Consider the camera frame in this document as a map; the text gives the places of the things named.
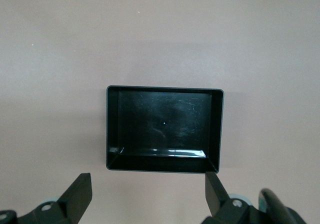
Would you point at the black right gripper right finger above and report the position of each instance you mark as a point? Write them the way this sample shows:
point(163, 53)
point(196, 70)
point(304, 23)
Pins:
point(217, 204)

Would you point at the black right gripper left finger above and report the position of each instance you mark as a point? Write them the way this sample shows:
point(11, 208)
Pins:
point(72, 201)

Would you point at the black plastic box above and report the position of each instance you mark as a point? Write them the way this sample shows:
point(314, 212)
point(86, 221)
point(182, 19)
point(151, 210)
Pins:
point(162, 124)

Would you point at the large table cover mat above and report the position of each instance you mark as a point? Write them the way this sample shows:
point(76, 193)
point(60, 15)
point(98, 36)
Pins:
point(160, 34)

